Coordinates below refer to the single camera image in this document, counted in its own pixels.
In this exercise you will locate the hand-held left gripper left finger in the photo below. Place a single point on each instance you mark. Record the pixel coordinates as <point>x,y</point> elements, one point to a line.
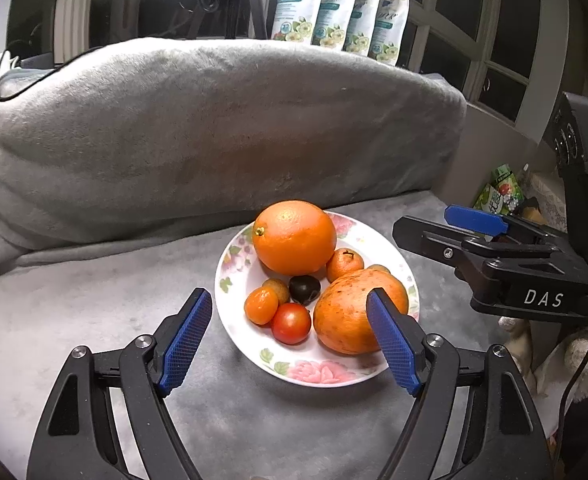
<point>186,345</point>

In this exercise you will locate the floral white plate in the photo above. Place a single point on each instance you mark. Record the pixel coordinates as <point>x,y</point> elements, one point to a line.
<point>239,285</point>

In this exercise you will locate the speckled orange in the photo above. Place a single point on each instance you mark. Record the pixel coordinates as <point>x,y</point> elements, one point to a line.
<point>346,317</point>

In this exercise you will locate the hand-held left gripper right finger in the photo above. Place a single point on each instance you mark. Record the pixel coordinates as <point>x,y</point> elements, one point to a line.
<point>394,345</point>

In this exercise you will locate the grey fleece blanket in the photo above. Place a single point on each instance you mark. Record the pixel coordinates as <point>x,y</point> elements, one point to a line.
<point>99,300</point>

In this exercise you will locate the brown longan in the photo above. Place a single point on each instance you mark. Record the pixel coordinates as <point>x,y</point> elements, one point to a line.
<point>277,289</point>
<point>380,269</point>

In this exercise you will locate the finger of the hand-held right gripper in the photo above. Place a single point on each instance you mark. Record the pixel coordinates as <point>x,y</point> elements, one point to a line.
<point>474,219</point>
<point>419,235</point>

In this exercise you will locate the green snack packet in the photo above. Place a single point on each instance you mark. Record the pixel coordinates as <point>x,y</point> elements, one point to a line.
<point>501,192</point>

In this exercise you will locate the red tomato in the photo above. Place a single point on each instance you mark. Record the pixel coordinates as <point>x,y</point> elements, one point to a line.
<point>291,323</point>

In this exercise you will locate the small orange kumquat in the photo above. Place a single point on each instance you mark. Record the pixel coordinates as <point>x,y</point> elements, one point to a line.
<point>261,306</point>

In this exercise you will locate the small tangerine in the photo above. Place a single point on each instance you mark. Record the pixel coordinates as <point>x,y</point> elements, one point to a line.
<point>345,265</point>

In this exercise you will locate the dark brown chestnut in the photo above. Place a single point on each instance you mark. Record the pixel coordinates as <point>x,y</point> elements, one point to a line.
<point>304,289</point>

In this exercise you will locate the grey bolster pillow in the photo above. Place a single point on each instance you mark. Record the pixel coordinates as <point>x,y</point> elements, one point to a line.
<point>199,125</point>

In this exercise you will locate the large smooth orange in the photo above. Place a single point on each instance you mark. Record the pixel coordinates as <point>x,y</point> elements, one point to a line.
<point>294,237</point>

